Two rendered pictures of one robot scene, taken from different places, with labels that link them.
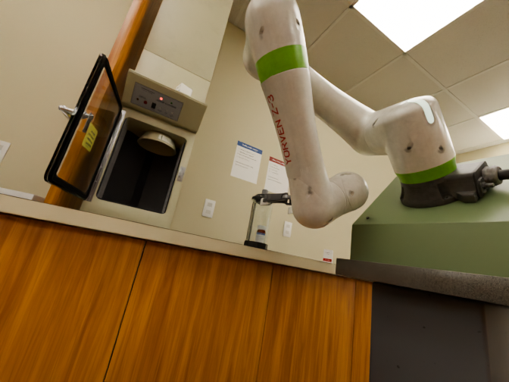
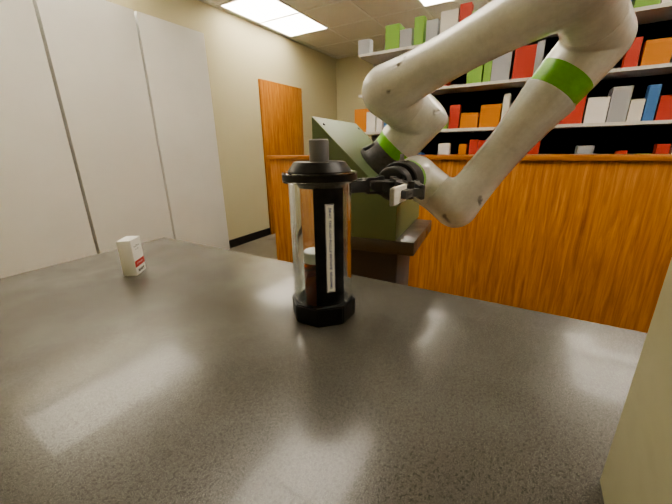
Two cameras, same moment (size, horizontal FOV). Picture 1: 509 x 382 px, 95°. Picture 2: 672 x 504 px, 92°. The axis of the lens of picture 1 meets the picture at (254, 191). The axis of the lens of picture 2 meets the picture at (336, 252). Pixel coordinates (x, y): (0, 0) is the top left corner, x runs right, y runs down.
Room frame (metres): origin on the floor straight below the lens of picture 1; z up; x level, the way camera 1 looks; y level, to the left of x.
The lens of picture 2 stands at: (1.28, 0.36, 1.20)
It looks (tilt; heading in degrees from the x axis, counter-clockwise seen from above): 18 degrees down; 236
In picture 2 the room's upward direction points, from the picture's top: 1 degrees counter-clockwise
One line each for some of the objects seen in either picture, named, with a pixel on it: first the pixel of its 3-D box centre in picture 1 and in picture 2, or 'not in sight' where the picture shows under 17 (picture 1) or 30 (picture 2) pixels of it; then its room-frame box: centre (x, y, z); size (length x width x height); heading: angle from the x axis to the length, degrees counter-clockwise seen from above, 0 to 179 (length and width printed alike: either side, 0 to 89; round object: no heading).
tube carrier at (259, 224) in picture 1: (259, 222); (321, 242); (1.03, -0.05, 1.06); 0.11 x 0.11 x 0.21
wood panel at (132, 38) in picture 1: (123, 74); not in sight; (0.97, 0.73, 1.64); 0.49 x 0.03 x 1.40; 26
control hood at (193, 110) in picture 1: (166, 104); not in sight; (0.88, 0.44, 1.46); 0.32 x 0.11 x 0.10; 116
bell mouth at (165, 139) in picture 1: (158, 142); not in sight; (1.03, 0.49, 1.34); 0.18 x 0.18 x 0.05
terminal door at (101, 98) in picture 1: (92, 134); not in sight; (0.70, 0.55, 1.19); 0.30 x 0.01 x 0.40; 18
